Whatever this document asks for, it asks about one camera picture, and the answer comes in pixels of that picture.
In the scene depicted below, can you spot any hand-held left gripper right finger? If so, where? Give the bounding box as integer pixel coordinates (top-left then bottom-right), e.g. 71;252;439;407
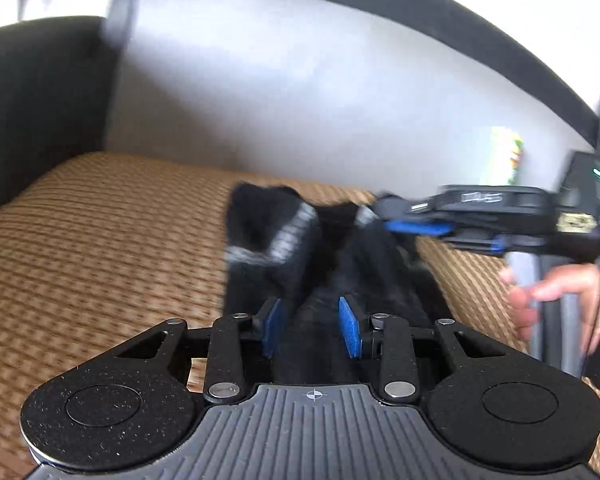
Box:
338;295;512;404

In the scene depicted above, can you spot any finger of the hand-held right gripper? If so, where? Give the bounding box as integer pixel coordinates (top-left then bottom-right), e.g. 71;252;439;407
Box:
445;231;507;259
374;191;455;237

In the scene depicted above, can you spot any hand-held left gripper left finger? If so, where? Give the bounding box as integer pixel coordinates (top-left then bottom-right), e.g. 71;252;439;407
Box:
114;297;287;405

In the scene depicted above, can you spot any black sweater with grey stripes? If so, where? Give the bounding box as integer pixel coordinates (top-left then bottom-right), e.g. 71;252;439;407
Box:
222;182;448;386

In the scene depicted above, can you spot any person's right hand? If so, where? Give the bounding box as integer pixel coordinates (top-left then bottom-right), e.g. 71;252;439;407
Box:
499;261;600;343

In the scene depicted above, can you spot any colourful printed packet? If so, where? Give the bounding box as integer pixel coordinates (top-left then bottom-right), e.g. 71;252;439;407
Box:
486;126;526;187

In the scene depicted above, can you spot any woven straw mat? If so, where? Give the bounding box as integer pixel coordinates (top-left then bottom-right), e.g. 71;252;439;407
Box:
0;151;600;461

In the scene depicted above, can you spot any dark grey sofa armrest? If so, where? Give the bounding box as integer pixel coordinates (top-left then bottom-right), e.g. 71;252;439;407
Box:
0;15;121;228

